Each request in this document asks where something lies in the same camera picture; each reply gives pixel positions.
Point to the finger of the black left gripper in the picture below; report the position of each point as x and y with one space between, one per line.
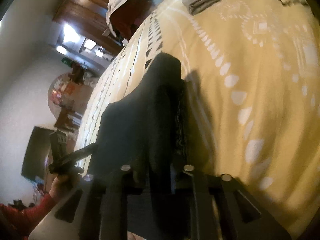
81 152

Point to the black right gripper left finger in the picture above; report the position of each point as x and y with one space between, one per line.
95 209

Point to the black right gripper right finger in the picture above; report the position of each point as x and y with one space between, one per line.
225 209

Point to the dark blue denim pants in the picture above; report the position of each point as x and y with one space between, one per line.
138 168

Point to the red sleeved left forearm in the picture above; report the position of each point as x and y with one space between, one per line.
17 224

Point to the person's left hand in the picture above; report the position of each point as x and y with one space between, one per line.
63 184

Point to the wooden chair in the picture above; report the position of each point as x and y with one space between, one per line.
67 119

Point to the cardboard boxes pile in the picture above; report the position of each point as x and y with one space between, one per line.
63 92

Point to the dark wooden wardrobe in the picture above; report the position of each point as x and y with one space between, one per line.
88 18

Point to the yellow patterned bedspread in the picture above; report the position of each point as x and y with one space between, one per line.
252 68

